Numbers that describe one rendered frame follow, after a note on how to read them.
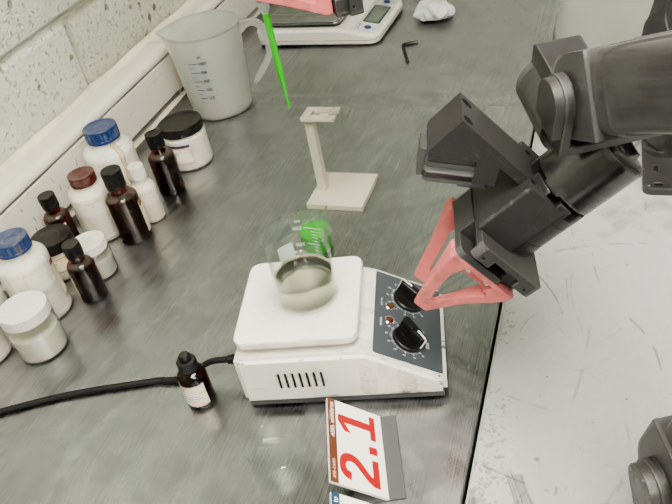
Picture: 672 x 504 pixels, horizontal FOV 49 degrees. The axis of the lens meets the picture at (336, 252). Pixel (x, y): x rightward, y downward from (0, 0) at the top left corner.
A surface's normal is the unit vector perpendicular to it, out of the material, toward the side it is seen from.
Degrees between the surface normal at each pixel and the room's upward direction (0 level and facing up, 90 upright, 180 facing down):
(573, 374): 0
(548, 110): 90
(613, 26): 90
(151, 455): 0
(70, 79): 90
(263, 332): 0
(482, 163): 90
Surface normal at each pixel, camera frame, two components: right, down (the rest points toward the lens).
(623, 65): -0.96, 0.20
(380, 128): -0.16, -0.78
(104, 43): 0.94, 0.06
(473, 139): -0.09, 0.63
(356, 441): 0.51, -0.69
